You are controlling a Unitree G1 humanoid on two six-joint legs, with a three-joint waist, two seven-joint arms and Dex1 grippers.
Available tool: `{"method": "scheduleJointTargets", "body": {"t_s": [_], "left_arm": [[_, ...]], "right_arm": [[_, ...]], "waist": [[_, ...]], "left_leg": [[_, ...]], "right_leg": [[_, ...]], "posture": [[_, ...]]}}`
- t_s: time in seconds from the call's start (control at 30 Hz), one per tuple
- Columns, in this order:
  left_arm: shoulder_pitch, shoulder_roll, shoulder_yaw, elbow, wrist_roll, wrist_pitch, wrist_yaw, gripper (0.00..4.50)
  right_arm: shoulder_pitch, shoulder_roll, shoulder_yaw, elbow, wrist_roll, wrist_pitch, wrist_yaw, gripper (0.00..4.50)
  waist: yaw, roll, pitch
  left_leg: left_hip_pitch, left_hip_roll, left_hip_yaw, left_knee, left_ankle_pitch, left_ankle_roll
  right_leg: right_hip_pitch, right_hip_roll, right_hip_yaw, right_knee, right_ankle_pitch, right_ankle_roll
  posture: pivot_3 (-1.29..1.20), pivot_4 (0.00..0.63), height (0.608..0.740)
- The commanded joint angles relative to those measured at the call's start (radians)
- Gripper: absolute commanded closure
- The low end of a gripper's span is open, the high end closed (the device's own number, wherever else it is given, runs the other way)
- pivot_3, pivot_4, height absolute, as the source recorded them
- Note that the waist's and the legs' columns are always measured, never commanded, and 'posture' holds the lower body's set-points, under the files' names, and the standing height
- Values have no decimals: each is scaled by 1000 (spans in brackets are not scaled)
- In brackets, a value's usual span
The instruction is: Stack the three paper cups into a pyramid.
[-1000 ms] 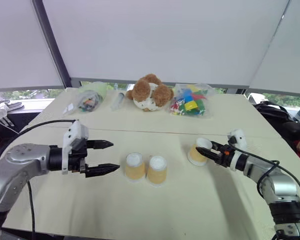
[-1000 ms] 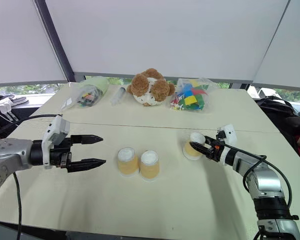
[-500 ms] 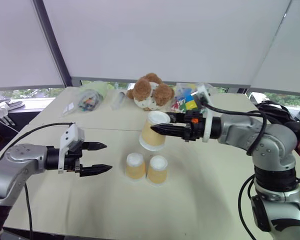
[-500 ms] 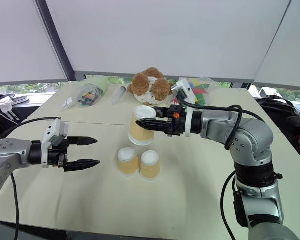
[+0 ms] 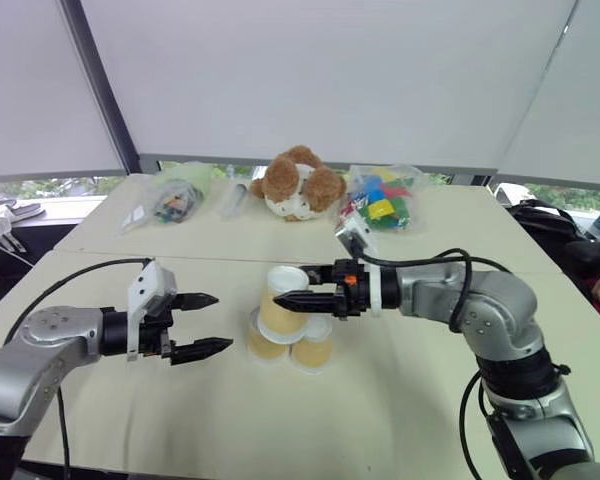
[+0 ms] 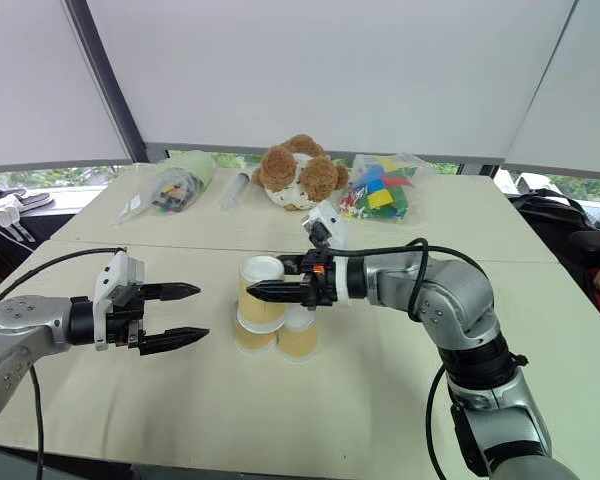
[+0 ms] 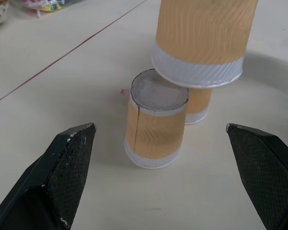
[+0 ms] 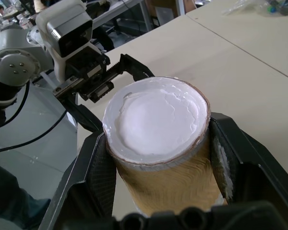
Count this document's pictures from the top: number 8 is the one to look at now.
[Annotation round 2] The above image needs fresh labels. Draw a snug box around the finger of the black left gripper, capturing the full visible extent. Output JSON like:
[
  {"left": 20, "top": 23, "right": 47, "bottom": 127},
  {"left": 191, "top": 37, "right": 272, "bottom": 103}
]
[
  {"left": 119, "top": 53, "right": 156, "bottom": 82},
  {"left": 59, "top": 92, "right": 104, "bottom": 133}
]

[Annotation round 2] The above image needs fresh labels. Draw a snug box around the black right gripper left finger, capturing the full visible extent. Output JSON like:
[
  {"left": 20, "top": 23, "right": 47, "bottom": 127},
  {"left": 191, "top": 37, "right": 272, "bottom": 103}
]
[{"left": 39, "top": 130, "right": 118, "bottom": 230}]

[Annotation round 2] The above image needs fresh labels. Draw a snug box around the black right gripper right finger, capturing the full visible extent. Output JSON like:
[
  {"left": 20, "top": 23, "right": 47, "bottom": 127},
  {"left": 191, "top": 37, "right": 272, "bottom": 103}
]
[{"left": 206, "top": 114, "right": 288, "bottom": 216}]

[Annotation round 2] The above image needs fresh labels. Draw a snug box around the brown paper cup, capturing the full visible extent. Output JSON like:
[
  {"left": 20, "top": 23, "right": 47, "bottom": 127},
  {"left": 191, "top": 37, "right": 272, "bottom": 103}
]
[{"left": 102, "top": 76, "right": 228, "bottom": 216}]

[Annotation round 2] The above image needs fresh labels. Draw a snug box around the black office chair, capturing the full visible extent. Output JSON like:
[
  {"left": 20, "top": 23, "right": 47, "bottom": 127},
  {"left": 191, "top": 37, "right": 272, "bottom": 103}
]
[{"left": 92, "top": 25, "right": 116, "bottom": 53}]

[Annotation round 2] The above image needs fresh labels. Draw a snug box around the grey background desk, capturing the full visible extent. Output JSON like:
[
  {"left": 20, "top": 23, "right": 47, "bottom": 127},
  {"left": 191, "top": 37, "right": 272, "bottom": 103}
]
[{"left": 86, "top": 0, "right": 152, "bottom": 33}]

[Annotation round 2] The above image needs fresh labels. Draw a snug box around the dark teal cloth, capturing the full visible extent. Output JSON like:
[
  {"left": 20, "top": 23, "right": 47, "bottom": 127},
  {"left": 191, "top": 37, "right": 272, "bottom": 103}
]
[{"left": 0, "top": 160, "right": 51, "bottom": 230}]

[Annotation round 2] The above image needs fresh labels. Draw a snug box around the clear plastic wrap pile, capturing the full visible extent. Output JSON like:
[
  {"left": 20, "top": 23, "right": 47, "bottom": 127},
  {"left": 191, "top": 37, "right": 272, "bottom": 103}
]
[{"left": 220, "top": 0, "right": 288, "bottom": 17}]

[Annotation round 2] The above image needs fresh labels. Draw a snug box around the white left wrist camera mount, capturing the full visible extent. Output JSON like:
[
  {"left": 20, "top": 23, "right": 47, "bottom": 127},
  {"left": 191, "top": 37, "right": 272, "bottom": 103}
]
[{"left": 35, "top": 0, "right": 95, "bottom": 83}]

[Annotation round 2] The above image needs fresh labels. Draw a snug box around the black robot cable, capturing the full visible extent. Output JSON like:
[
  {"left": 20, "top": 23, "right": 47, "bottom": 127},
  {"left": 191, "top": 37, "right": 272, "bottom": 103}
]
[{"left": 0, "top": 81, "right": 70, "bottom": 155}]

